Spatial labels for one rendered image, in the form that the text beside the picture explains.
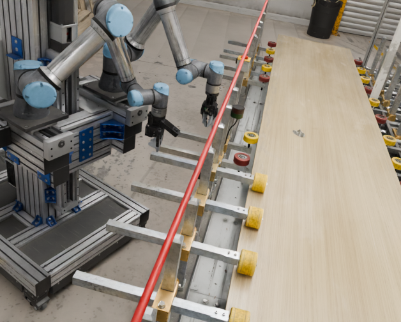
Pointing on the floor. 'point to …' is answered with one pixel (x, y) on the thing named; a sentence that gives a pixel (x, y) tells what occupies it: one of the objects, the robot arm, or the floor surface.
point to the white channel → (393, 48)
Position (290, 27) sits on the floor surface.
